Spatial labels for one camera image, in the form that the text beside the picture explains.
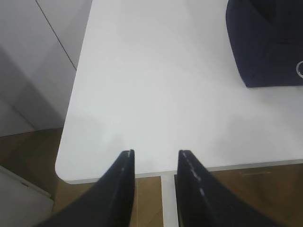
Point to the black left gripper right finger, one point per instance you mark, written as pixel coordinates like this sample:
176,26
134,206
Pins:
202,201

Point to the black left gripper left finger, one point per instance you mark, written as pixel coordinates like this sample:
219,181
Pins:
108,203

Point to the navy blue lunch bag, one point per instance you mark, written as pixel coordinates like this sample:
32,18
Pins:
266,37

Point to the white table leg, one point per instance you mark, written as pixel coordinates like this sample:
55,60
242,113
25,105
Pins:
169,203

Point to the white cabinet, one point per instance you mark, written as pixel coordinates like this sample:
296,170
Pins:
22,204

